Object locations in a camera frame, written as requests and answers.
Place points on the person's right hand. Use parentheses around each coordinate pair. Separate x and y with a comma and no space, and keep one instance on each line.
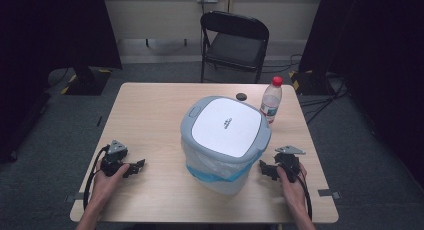
(292,190)

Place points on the grey tape strip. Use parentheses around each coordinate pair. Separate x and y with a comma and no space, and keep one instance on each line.
(74,197)
(329,193)

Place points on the black stand base yellow stripes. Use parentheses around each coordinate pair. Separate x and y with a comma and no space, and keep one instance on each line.
(308,85)
(87,83)

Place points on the person's left hand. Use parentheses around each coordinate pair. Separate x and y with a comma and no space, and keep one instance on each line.
(106,186)

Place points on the clear plastic bottle red cap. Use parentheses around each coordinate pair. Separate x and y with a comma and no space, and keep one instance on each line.
(271,101)

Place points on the grey white lidded trash can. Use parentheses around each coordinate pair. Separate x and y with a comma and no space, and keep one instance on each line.
(230,130)

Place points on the black pen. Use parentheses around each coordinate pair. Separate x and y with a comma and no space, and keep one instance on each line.
(99,121)

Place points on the dark curtain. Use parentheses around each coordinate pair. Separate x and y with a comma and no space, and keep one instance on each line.
(376,56)
(50,40)

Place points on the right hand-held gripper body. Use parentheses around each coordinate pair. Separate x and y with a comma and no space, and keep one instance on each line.
(287,160)

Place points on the black folding chair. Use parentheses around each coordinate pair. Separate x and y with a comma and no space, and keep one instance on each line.
(235,45)

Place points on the black round table grommet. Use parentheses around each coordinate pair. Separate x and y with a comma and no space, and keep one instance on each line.
(241,96)

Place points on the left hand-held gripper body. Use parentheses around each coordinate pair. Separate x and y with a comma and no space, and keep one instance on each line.
(115,158)

